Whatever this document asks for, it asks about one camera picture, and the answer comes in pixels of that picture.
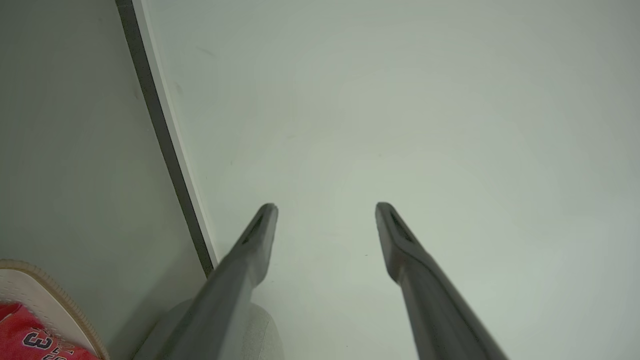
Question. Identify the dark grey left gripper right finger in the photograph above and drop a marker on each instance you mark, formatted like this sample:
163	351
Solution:
430	305

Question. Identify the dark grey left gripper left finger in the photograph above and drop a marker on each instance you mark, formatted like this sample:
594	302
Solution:
225	300

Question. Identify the red basketball jersey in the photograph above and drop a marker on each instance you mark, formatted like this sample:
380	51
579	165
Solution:
20	330

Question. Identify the white laundry basket beige rim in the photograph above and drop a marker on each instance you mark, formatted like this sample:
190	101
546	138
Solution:
35	292

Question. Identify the light grey fabric sofa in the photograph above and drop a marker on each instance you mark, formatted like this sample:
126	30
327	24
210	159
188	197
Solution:
261	335

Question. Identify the grey and white baseboard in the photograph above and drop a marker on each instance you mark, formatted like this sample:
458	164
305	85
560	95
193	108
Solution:
152	90

